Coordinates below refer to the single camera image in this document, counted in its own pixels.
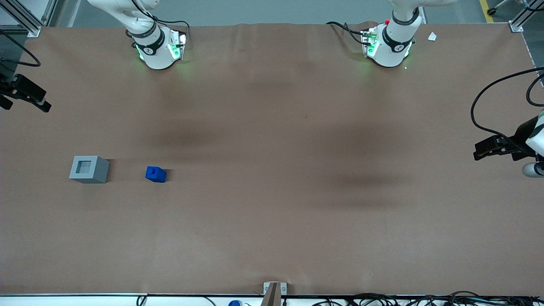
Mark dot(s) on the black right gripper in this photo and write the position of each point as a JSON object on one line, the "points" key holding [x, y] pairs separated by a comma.
{"points": [[9, 87]]}

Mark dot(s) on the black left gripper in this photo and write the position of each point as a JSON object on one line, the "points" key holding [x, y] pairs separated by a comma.
{"points": [[519, 140]]}

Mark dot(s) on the blue plastic part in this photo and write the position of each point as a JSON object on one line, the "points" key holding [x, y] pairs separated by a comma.
{"points": [[155, 175]]}

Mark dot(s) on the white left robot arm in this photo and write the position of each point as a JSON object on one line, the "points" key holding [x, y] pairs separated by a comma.
{"points": [[391, 51]]}

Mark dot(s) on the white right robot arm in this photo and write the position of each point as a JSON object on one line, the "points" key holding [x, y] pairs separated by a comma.
{"points": [[157, 55]]}

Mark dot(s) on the gray square base block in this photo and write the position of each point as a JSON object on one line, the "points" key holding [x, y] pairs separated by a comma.
{"points": [[100, 172]]}

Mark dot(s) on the white paper scrap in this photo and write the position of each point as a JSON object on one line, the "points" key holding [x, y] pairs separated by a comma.
{"points": [[432, 37]]}

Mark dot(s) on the black caster wheel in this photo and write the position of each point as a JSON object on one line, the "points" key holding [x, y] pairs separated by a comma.
{"points": [[491, 11]]}

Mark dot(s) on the brown table mat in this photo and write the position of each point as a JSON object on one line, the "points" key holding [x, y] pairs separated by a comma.
{"points": [[272, 170]]}

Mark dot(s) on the blue round cap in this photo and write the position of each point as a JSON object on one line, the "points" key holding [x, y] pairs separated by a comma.
{"points": [[234, 303]]}

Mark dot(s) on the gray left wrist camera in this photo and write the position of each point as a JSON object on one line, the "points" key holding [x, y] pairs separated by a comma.
{"points": [[531, 170]]}

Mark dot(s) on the gray camera mount bracket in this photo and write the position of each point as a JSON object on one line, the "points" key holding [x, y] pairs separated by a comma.
{"points": [[274, 295]]}

